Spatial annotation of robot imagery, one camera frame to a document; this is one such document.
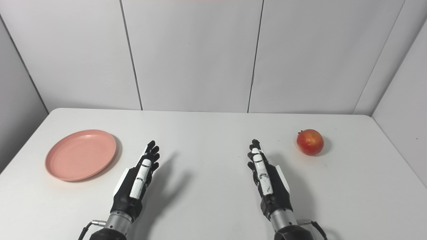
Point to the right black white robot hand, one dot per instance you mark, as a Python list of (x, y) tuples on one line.
[(275, 193)]

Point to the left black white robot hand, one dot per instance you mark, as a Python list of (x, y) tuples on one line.
[(128, 196)]

